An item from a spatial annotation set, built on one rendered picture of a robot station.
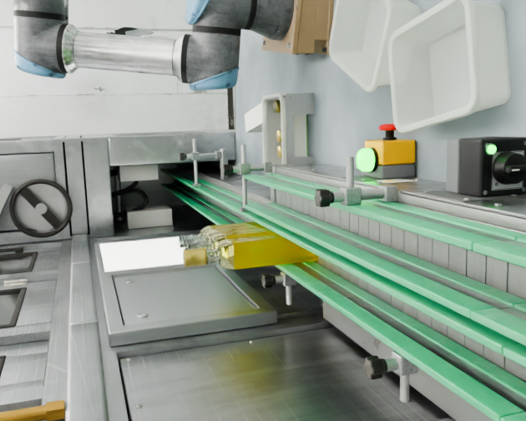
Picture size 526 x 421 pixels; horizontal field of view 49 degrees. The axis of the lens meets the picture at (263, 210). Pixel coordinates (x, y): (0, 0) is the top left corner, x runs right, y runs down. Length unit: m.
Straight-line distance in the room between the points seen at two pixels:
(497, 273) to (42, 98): 4.51
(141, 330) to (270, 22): 0.76
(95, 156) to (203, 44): 0.96
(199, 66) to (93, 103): 3.63
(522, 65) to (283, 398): 0.60
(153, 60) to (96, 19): 3.65
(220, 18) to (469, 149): 0.74
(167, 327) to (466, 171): 0.64
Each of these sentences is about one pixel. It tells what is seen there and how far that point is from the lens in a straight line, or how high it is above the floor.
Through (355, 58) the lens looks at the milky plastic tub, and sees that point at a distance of 1.27.
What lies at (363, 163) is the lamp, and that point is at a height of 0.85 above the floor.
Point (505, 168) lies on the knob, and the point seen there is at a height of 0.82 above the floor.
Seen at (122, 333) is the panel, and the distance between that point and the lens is 1.17.
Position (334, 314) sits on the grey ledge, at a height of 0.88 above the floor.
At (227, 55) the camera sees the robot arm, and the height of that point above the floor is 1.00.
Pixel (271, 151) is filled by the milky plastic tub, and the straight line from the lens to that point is 1.68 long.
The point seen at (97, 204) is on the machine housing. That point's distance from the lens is 2.27.
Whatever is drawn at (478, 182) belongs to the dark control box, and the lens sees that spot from 0.84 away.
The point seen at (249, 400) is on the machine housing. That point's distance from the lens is 0.95.
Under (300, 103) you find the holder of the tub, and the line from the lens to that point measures 1.54.
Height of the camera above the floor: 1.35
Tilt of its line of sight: 17 degrees down
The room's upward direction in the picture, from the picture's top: 95 degrees counter-clockwise
